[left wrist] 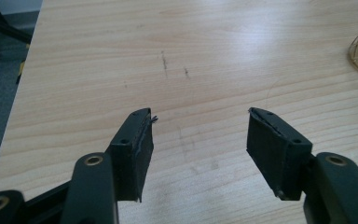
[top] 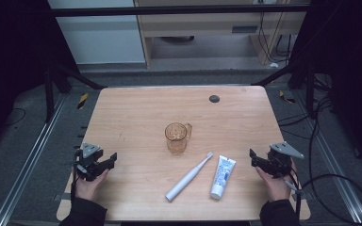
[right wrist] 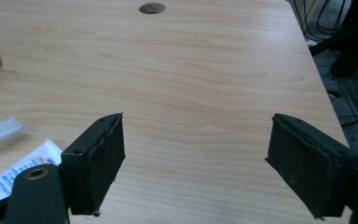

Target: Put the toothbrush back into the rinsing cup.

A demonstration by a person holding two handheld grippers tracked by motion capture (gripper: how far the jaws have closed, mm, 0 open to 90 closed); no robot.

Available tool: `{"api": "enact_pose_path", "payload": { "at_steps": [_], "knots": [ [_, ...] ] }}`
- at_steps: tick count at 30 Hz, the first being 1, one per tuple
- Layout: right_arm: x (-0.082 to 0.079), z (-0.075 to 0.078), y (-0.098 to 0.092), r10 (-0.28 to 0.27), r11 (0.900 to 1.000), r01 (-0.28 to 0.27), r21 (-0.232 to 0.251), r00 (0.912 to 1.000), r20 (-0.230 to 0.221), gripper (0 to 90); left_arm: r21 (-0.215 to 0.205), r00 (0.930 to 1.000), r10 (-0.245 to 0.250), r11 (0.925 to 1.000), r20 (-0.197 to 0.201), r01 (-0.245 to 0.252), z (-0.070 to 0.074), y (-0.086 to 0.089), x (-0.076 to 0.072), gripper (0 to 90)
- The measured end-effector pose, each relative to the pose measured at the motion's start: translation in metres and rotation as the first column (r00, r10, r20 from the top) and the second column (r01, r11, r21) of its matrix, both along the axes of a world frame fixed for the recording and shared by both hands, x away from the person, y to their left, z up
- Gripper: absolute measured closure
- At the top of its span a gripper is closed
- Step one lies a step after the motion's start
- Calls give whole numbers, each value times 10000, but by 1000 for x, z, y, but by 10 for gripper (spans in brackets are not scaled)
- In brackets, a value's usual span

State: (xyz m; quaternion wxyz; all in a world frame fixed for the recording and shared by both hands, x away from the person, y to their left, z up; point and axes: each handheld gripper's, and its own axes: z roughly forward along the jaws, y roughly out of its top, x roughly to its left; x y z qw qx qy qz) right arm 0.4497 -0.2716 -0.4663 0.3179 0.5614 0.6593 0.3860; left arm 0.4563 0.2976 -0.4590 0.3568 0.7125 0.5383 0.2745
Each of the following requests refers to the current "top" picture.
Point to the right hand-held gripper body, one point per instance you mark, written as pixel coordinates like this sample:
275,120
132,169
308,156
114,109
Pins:
279,160

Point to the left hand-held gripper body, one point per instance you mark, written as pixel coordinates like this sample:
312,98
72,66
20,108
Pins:
88,158

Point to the white toothpaste tube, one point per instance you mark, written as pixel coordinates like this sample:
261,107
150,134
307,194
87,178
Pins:
222,177

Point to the amber transparent cup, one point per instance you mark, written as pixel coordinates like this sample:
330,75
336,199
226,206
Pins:
176,141

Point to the white electric toothbrush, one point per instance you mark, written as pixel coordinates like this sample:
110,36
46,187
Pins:
187,179

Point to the person's right hand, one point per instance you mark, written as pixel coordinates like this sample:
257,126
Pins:
276,186

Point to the person's left hand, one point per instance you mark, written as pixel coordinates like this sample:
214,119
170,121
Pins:
89,188

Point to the yellow black floor tape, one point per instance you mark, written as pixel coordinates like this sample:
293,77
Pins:
82,101
286,98

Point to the grey round table grommet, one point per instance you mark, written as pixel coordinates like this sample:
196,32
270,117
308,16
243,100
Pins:
214,99

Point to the black metal stand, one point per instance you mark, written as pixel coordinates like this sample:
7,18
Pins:
309,91
48,94

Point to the small white floor object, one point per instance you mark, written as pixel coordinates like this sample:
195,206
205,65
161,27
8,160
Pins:
274,65

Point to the black curtain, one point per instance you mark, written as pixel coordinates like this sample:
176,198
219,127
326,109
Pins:
352,78
12,62

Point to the white cabinet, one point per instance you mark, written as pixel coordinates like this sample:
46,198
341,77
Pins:
100,37

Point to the light wooden desk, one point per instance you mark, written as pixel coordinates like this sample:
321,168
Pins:
201,25

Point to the aluminium floor rail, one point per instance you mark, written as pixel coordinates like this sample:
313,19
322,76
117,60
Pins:
28,163
336,169

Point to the black horizontal frame bar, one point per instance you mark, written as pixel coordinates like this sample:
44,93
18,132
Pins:
169,11

